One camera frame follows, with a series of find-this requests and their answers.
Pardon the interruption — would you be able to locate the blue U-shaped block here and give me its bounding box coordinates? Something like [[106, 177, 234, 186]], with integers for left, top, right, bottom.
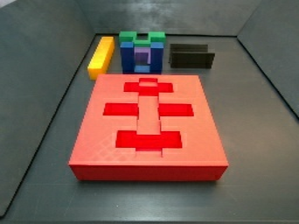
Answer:
[[121, 42, 165, 74]]

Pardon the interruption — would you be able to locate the purple U-shaped block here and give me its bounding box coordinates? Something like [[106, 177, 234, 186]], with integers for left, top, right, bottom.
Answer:
[[135, 47, 151, 65]]

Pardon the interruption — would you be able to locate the red insertion board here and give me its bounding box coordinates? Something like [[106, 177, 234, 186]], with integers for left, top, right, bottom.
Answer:
[[70, 74, 230, 181]]

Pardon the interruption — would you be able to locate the yellow long block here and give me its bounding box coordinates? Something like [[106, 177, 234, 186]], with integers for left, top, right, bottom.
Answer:
[[89, 37, 115, 80]]

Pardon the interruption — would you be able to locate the black angle fixture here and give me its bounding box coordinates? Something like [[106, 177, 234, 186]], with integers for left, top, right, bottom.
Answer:
[[170, 44, 215, 69]]

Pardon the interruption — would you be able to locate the green stepped block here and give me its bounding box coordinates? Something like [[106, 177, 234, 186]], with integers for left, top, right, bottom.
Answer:
[[119, 31, 166, 47]]

